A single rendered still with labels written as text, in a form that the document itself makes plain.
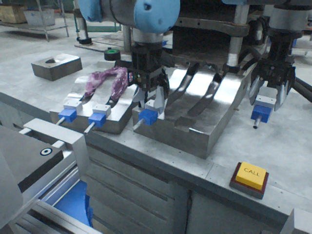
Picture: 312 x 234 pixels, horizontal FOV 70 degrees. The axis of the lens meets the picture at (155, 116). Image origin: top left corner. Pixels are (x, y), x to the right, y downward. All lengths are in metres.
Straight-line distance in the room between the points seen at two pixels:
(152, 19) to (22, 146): 0.27
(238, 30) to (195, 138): 0.74
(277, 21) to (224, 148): 0.37
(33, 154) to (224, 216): 0.61
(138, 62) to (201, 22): 0.88
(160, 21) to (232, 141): 0.50
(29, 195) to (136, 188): 0.59
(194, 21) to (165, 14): 1.05
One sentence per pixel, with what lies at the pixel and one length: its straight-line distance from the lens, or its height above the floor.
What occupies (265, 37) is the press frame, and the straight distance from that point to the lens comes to 2.06.
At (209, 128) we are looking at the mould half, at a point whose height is 0.89.
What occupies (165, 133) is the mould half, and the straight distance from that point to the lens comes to 0.69.
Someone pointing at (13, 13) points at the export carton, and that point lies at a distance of 6.60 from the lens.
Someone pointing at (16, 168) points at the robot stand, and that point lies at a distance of 0.35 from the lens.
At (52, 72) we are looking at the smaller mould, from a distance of 1.24.
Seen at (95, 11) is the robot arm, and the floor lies 1.20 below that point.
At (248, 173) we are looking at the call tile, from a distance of 0.62.
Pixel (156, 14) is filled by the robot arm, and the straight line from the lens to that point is 0.37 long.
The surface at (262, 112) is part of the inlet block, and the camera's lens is 0.66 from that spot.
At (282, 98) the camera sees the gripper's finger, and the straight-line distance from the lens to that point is 0.66.
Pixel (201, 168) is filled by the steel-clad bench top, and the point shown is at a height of 0.80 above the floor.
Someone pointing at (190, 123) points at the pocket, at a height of 0.87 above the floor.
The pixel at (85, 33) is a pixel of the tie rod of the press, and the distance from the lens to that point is 1.92.
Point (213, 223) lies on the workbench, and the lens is 0.85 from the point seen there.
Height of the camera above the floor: 1.25
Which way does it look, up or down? 33 degrees down
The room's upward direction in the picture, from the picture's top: straight up
